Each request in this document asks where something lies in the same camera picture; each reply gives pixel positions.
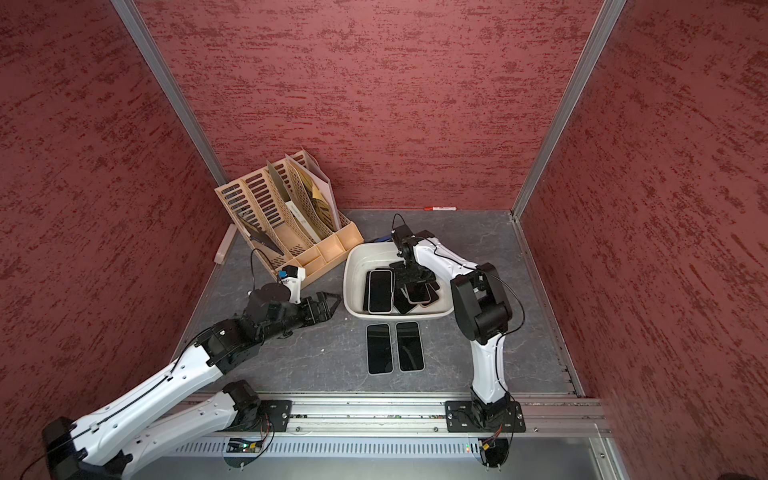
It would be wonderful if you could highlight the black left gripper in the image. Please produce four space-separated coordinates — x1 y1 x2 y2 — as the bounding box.
259 292 343 344

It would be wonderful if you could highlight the small phone pink case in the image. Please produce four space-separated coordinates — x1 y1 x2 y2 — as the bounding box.
404 282 432 305

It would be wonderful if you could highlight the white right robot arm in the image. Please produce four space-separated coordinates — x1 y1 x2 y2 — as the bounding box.
392 224 525 434

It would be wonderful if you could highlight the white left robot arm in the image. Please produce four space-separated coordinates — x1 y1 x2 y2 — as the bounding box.
42 283 342 479

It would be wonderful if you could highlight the white plastic storage tub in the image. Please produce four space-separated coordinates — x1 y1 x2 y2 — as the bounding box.
342 242 454 321

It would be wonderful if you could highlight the black notebook in organizer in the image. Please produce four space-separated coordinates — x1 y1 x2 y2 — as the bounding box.
241 220 284 255

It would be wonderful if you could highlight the beige desk file organizer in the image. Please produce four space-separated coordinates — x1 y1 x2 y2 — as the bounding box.
216 149 363 286

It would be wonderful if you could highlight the gold patterned folder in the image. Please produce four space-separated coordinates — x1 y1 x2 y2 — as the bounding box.
290 160 338 232

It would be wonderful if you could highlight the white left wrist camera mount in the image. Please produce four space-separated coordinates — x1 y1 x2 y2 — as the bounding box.
278 265 306 304

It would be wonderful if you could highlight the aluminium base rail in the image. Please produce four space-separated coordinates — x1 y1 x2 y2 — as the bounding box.
168 393 620 476

